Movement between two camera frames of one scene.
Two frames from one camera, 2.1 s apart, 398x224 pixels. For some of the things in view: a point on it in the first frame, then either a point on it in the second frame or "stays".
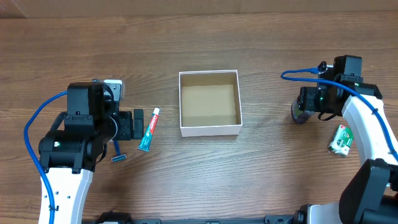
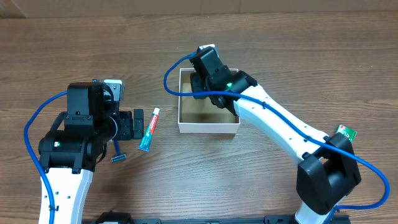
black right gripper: x=305 y=99 -> x=197 y=81
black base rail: x=118 y=217 stays
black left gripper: x=127 y=131 stays
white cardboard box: x=209 y=103 stays
